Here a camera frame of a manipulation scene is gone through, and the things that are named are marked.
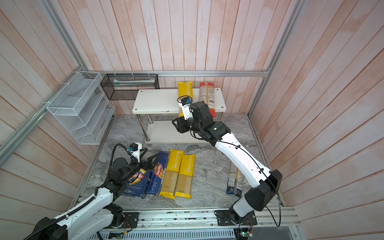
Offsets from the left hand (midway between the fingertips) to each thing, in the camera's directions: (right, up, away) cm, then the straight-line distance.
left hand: (153, 154), depth 79 cm
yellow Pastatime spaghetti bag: (+8, -15, +7) cm, 18 cm away
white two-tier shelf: (-4, +28, +4) cm, 29 cm away
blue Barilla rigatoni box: (-8, -16, -1) cm, 19 cm away
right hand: (+13, +18, -9) cm, 23 cm away
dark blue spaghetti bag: (+46, -16, +5) cm, 49 cm away
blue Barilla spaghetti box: (+1, -14, +6) cm, 16 cm away
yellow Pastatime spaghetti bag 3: (+16, +37, +6) cm, 41 cm away
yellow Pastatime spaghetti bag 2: (+16, -20, +2) cm, 26 cm away
